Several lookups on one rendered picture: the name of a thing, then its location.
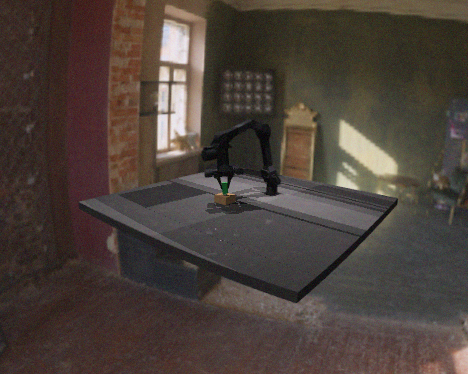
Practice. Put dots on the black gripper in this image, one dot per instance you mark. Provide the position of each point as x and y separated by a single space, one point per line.
210 173

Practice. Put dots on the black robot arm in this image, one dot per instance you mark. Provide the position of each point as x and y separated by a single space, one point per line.
220 151

